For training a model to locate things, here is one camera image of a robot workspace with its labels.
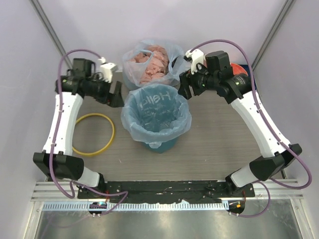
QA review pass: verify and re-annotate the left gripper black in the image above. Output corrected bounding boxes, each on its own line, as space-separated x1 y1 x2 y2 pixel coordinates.
85 75 124 108

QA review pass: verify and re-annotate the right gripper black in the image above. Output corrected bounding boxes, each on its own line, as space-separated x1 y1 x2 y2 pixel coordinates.
178 61 218 101

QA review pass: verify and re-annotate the light blue plastic bag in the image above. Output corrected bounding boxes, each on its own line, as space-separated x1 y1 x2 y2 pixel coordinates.
121 84 192 148

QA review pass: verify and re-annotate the yellow bin rim ring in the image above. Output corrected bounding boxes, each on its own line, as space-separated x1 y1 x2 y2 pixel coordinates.
72 113 116 157

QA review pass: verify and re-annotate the teal trash bin yellow rim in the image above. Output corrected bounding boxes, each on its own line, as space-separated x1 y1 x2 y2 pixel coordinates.
142 137 178 153

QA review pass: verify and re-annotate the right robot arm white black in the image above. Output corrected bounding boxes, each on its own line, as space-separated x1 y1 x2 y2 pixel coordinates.
178 49 302 197

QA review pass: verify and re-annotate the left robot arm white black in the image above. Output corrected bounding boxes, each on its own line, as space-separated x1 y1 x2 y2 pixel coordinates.
33 58 124 199

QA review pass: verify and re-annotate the plastic bag with pink trash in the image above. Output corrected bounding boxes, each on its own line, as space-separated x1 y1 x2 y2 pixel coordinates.
122 39 186 90

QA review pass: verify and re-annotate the red blue floral plate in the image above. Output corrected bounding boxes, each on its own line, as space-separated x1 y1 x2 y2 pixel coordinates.
230 63 248 76

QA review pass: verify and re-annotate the dark blue tray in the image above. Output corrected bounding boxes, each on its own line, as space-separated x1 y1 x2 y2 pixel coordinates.
240 64 257 90

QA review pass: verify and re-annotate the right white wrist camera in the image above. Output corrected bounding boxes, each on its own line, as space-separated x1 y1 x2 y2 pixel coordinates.
184 49 204 75

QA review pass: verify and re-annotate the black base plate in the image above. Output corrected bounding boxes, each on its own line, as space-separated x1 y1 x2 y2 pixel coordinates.
77 179 255 205

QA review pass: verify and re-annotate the aluminium frame rail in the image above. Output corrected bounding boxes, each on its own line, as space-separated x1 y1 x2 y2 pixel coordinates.
30 180 303 202

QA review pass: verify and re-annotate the white slotted cable duct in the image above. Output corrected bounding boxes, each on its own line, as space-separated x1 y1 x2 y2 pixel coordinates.
42 201 229 213

